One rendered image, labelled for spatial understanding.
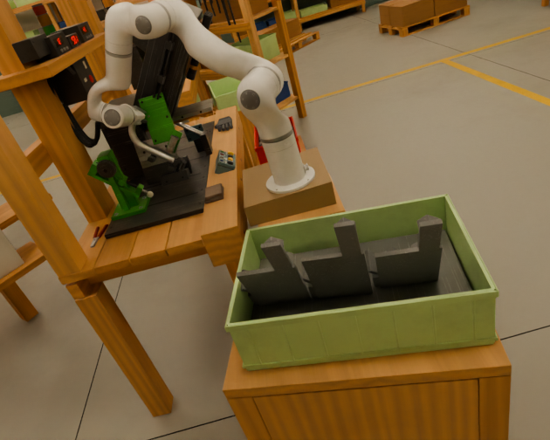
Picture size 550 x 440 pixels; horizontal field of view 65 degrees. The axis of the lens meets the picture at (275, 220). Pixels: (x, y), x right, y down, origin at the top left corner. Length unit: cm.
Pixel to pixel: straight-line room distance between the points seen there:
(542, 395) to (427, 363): 100
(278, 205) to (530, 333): 128
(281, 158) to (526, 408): 132
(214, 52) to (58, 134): 76
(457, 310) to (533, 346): 119
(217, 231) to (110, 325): 62
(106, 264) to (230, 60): 85
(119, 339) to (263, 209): 82
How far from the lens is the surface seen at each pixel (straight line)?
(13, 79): 183
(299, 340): 109
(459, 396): 119
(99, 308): 185
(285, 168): 155
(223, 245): 159
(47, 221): 166
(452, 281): 122
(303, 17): 1058
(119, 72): 170
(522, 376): 211
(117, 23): 163
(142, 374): 209
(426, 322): 107
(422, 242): 100
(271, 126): 148
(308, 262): 105
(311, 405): 119
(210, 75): 516
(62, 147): 195
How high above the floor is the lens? 167
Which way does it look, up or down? 31 degrees down
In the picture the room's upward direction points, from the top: 17 degrees counter-clockwise
